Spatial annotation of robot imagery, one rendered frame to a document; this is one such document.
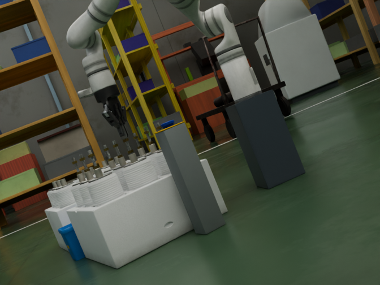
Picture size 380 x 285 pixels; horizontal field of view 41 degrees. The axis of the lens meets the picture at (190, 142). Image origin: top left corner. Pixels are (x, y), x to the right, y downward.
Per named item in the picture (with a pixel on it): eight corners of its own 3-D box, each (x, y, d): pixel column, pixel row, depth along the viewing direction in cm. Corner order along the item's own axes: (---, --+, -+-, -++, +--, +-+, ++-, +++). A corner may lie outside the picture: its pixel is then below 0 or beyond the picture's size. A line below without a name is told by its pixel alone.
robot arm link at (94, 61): (100, 75, 163) (82, 78, 155) (82, 30, 162) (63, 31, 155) (116, 67, 159) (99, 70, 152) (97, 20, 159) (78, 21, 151)
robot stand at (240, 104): (291, 171, 185) (260, 93, 183) (306, 172, 171) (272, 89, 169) (256, 186, 183) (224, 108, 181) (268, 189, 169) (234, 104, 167)
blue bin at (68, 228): (141, 224, 201) (129, 196, 201) (150, 225, 191) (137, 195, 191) (69, 259, 189) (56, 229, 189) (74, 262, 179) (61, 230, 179)
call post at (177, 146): (215, 223, 152) (175, 125, 150) (227, 223, 145) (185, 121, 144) (195, 233, 149) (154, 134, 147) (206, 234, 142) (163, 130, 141)
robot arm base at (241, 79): (256, 95, 181) (237, 50, 180) (263, 92, 171) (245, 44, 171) (232, 104, 179) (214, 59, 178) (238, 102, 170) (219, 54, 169)
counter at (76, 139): (109, 168, 939) (92, 127, 935) (109, 173, 712) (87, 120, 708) (70, 184, 927) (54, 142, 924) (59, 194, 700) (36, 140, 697)
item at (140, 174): (172, 213, 154) (149, 158, 154) (142, 225, 154) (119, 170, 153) (171, 208, 164) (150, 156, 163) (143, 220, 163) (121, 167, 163)
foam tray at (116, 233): (179, 211, 196) (161, 167, 195) (228, 211, 160) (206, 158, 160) (85, 258, 179) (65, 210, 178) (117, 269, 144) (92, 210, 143)
